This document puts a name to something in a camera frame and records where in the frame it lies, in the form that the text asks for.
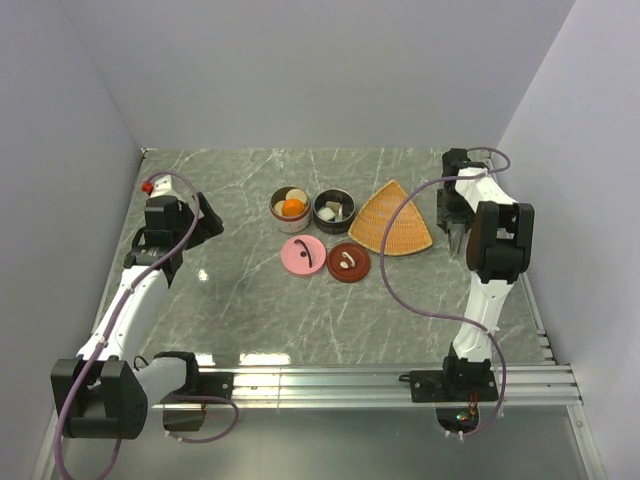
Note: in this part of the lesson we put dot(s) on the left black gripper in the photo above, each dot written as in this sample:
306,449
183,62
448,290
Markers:
208,225

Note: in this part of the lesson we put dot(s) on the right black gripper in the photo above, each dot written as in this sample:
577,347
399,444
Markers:
443,215

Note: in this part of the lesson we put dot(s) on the metal tongs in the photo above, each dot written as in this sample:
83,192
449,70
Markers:
455,241

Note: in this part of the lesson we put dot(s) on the beige bun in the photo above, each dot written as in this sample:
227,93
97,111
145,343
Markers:
298,194
278,207

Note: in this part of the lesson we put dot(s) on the white sushi roll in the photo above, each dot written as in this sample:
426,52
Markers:
327,214
333,205

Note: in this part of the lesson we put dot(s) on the brown round lid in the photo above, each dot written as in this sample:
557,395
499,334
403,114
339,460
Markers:
348,262

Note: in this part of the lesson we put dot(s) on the pink-white steel lunch container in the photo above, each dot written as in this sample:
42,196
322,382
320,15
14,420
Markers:
290,225

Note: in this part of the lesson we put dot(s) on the orange round bun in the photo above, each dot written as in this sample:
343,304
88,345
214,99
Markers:
293,207

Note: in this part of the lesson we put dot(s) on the pink round lid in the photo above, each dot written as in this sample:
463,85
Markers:
303,255

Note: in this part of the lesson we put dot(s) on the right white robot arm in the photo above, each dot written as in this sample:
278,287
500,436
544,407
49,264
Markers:
498,251

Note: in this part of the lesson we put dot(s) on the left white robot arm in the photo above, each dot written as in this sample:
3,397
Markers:
97,394

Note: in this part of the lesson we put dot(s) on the black steel lunch container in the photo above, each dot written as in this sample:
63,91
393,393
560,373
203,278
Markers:
335,227

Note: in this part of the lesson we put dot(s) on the aluminium mounting rail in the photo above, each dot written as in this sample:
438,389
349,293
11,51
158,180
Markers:
374,386

